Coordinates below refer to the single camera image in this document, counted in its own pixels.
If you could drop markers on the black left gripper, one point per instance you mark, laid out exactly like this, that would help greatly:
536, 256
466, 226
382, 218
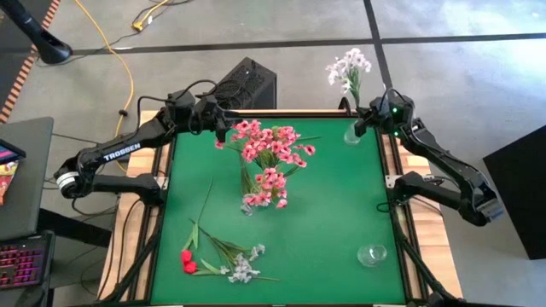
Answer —
209, 113

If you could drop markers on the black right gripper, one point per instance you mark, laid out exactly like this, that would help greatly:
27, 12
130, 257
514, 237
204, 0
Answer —
388, 115

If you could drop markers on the pink artificial flower spray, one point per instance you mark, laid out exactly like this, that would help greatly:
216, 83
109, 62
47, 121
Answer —
245, 128
273, 179

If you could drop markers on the white artificial flower spray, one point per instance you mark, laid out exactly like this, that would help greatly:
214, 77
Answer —
243, 270
350, 64

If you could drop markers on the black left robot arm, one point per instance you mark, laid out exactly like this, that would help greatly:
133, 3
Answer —
121, 151

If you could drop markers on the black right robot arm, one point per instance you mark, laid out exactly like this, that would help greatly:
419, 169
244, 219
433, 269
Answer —
439, 153

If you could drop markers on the clear ribbed glass vase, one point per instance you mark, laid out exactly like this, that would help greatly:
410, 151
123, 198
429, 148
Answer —
350, 138

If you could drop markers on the clear round glass vase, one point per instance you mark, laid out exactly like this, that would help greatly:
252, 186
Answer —
372, 257

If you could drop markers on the black computer tower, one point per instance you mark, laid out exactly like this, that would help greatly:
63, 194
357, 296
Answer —
251, 81

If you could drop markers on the green table mat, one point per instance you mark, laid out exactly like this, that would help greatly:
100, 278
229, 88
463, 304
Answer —
320, 221

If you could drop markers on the large black box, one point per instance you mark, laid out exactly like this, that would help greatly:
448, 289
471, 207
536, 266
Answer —
520, 192

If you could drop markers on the black desk foot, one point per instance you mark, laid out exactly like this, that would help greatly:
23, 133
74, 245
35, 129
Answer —
77, 230

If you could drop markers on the black stand foot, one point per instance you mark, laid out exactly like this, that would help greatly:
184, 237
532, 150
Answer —
51, 49

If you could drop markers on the grey desk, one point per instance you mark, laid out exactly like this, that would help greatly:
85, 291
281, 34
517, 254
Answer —
30, 187

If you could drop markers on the dark tablet device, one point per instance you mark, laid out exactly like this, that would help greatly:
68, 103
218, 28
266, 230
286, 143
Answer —
10, 153

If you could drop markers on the black mat orange stripes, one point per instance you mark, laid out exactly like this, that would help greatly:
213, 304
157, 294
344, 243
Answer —
8, 77

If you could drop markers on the colourful snack bag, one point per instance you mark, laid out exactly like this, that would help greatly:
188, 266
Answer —
7, 181

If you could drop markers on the backlit black keyboard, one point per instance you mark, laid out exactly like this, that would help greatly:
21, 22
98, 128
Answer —
23, 262

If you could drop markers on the silver metal bracket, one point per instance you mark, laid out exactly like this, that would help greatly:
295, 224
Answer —
162, 183
391, 181

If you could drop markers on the black aluminium table frame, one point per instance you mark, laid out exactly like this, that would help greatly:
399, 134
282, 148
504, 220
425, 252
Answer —
145, 277

